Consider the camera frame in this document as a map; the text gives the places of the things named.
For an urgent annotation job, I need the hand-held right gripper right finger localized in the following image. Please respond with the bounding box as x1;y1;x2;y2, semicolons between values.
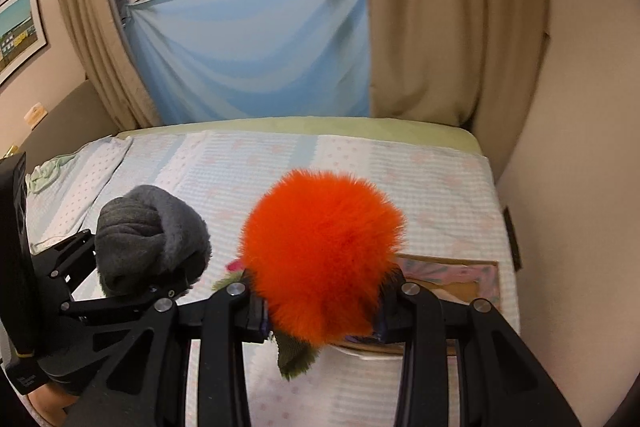
372;279;584;427

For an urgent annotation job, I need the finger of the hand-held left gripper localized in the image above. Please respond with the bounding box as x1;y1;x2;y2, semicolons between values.
57;272;203;328
30;229;99;293

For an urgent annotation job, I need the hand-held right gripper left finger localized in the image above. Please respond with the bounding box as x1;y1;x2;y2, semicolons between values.
82;279;274;427

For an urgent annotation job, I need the patterned cardboard box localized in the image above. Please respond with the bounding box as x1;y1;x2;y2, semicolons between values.
225;252;501;361

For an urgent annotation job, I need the grey sock roll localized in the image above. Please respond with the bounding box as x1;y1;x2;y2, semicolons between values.
94;184;213;298

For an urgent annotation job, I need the orange pompom with olive cloth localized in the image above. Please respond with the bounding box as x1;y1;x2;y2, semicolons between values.
212;167;407;381

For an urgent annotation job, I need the light green crumpled cloth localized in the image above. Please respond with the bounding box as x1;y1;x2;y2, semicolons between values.
25;154;76;196

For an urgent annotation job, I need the grey-beige headboard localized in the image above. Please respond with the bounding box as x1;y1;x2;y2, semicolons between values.
0;79;121;163

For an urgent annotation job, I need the beige curtain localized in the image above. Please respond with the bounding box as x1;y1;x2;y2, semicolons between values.
50;0;164;130
352;0;551;153

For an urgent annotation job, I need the light green bed sheet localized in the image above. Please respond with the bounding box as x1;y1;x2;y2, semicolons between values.
117;116;484;156

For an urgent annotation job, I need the light blue hanging cloth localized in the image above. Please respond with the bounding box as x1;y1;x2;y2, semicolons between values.
122;0;374;126

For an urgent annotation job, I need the white wall switch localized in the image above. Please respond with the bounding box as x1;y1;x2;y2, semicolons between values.
23;104;49;130

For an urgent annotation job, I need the framed wall picture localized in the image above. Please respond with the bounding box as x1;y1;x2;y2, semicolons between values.
0;0;49;88

